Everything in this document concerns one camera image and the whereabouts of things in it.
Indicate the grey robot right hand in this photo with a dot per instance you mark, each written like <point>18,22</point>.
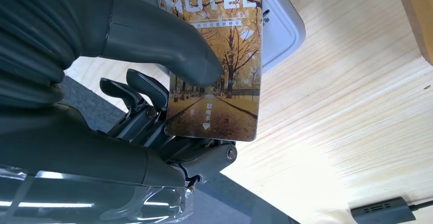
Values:
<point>84,161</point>

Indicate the white card reader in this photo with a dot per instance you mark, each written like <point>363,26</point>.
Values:
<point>280,29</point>

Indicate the black usb hub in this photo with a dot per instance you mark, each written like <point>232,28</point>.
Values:
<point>382,212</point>

